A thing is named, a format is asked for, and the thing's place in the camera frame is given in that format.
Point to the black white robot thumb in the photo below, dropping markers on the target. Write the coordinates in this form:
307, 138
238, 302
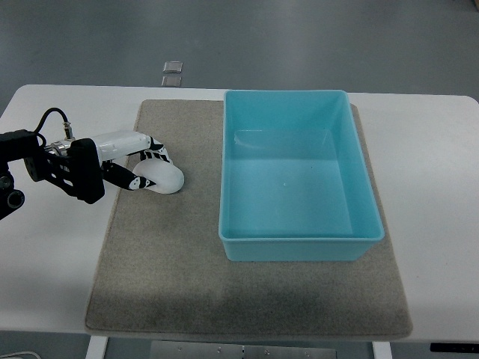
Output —
124, 178

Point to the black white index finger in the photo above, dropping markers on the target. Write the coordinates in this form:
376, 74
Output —
155, 150

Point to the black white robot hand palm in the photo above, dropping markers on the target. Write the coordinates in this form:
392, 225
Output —
88, 154

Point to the white bunny toy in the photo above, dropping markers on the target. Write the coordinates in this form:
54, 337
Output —
162, 177

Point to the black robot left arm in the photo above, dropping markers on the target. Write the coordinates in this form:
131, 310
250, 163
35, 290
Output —
43, 162

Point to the blue plastic box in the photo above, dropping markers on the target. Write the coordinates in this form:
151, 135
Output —
295, 183

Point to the lower metal floor plate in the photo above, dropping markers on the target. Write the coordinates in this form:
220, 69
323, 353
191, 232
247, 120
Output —
171, 81

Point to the grey felt mat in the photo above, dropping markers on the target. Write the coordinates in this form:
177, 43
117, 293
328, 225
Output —
163, 273

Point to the white table left leg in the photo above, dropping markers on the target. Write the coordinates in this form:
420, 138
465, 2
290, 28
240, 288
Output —
97, 347

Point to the white table leg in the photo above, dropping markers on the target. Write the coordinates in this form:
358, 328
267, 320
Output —
97, 347
382, 350

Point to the grey metal crossbar plate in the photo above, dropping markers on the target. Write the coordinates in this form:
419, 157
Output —
169, 349

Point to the white table right leg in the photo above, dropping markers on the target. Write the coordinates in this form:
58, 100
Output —
382, 350

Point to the black table control panel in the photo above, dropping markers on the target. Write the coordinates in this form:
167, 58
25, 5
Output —
460, 348

